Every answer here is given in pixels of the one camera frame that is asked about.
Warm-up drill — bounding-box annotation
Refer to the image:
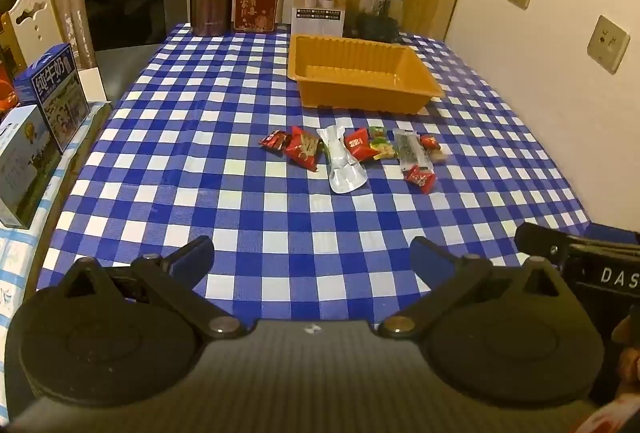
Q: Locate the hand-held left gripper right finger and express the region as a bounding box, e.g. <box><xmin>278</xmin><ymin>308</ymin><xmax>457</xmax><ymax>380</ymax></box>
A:
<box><xmin>377</xmin><ymin>235</ymin><xmax>576</xmax><ymax>341</ymax></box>

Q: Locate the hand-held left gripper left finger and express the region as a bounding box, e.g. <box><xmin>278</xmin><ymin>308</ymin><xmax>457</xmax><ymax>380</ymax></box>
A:
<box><xmin>57</xmin><ymin>235</ymin><xmax>246</xmax><ymax>341</ymax></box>

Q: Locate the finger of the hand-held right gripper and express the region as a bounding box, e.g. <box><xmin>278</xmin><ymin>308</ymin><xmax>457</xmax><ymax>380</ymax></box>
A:
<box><xmin>515</xmin><ymin>222</ymin><xmax>568</xmax><ymax>266</ymax></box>

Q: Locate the red white candy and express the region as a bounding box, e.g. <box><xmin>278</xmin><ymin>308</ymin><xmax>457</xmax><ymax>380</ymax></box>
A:
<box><xmin>404</xmin><ymin>164</ymin><xmax>437</xmax><ymax>194</ymax></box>

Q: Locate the clear seaweed packet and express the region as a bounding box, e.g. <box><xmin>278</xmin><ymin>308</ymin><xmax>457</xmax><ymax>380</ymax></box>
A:
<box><xmin>393</xmin><ymin>129</ymin><xmax>435</xmax><ymax>174</ymax></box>

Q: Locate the green snack packet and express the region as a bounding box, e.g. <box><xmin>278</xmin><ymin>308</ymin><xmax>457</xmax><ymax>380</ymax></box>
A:
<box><xmin>369</xmin><ymin>125</ymin><xmax>398</xmax><ymax>161</ymax></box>

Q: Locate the silver foil pouch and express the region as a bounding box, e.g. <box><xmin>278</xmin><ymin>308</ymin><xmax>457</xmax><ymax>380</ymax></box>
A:
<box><xmin>316</xmin><ymin>124</ymin><xmax>368</xmax><ymax>194</ymax></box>

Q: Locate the red square snack packet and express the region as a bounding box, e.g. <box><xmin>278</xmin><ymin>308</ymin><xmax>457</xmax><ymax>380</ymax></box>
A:
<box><xmin>345</xmin><ymin>128</ymin><xmax>381</xmax><ymax>162</ymax></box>

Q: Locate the dark red candy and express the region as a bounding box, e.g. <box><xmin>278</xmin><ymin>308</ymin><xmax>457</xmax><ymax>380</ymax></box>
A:
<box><xmin>258</xmin><ymin>130</ymin><xmax>293</xmax><ymax>154</ymax></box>

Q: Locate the red snack packet brown picture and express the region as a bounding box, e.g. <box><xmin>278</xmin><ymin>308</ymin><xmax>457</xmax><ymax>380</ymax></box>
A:
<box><xmin>284</xmin><ymin>126</ymin><xmax>321</xmax><ymax>172</ymax></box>

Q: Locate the orange plastic tray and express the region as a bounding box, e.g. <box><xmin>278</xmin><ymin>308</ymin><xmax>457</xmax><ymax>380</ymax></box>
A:
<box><xmin>287</xmin><ymin>34</ymin><xmax>446</xmax><ymax>115</ymax></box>

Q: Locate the person's right forearm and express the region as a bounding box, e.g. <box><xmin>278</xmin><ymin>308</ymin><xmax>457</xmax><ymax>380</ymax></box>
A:
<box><xmin>590</xmin><ymin>397</ymin><xmax>640</xmax><ymax>433</ymax></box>

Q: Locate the person's right hand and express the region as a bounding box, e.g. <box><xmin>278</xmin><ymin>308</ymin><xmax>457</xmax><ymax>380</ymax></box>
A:
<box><xmin>612</xmin><ymin>313</ymin><xmax>640</xmax><ymax>389</ymax></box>

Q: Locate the blue white checkered tablecloth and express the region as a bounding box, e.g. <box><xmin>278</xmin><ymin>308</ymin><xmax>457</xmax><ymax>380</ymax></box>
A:
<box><xmin>35</xmin><ymin>20</ymin><xmax>601</xmax><ymax>309</ymax></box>

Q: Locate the light blue carton box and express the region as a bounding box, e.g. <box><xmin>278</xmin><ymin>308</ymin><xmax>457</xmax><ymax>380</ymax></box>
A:
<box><xmin>0</xmin><ymin>104</ymin><xmax>63</xmax><ymax>229</ymax></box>

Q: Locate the blue milk carton box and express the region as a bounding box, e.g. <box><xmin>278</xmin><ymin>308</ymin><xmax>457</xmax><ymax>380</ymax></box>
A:
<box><xmin>15</xmin><ymin>44</ymin><xmax>91</xmax><ymax>154</ymax></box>

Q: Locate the red paper bag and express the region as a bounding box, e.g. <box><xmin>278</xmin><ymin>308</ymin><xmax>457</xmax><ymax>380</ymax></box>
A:
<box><xmin>0</xmin><ymin>63</ymin><xmax>21</xmax><ymax>114</ymax></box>

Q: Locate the glass jar green base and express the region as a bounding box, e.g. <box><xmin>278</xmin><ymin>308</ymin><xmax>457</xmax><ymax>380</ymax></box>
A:
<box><xmin>356</xmin><ymin>0</ymin><xmax>404</xmax><ymax>41</ymax></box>

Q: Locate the red tin box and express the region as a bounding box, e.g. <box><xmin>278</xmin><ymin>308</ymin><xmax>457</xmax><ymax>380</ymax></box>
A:
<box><xmin>233</xmin><ymin>0</ymin><xmax>280</xmax><ymax>34</ymax></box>

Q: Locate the white wooden chair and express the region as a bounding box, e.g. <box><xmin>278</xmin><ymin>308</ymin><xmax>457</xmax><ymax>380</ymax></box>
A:
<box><xmin>0</xmin><ymin>0</ymin><xmax>68</xmax><ymax>68</ymax></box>

